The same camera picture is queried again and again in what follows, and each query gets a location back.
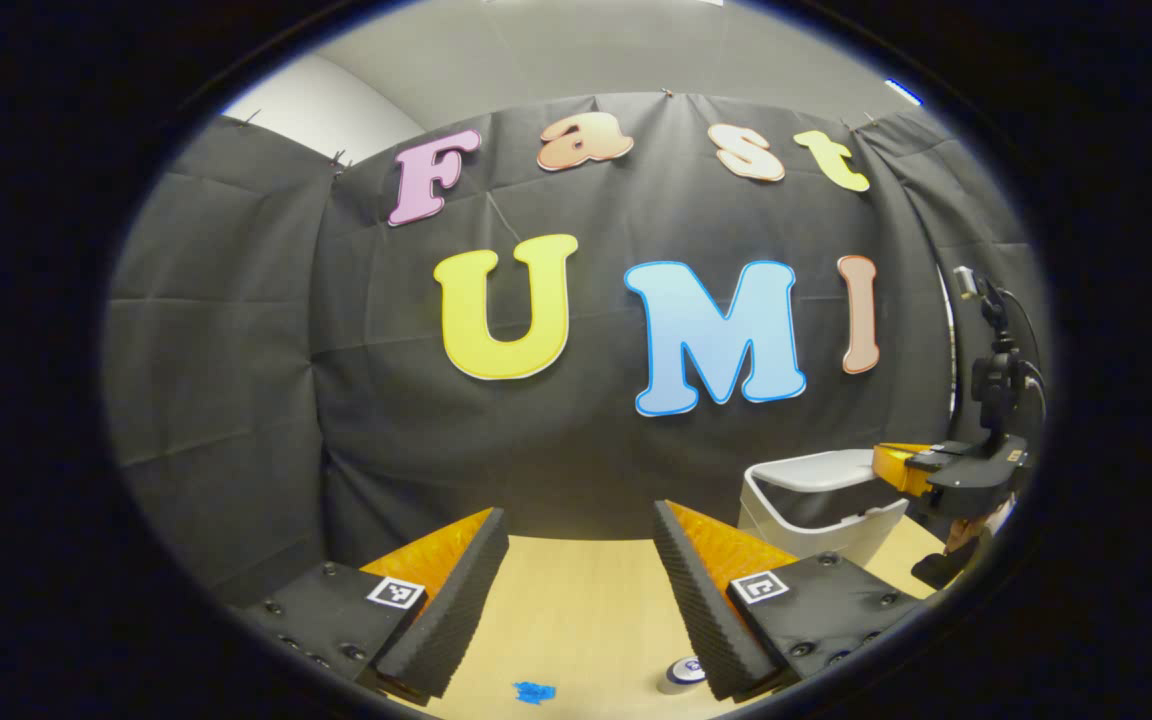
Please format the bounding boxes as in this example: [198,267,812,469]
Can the white desktop garbage bin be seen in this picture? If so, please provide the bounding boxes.
[739,449,909,572]

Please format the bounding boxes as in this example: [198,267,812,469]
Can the black backdrop cloth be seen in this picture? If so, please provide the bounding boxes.
[101,92,1052,606]

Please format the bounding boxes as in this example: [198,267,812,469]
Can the blue pop can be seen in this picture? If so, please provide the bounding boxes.
[658,655,707,695]

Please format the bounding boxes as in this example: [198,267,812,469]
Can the light wooden desktop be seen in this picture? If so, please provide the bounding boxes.
[416,515,947,720]

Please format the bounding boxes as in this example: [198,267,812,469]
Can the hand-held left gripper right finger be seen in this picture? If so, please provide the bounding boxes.
[653,500,942,703]

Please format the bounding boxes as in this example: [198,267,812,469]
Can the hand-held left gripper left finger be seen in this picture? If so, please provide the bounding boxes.
[236,507,510,708]

